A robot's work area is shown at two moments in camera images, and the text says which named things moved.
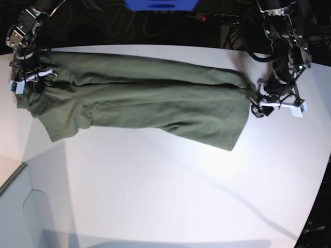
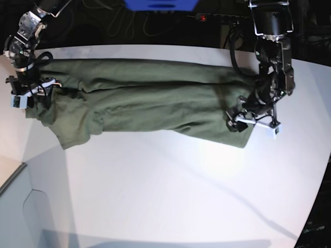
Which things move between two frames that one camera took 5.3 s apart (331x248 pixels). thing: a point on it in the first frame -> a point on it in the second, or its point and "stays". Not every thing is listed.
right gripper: [291, 97] -> [260, 114]
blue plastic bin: [163, 5] stays
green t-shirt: [206, 102] stays
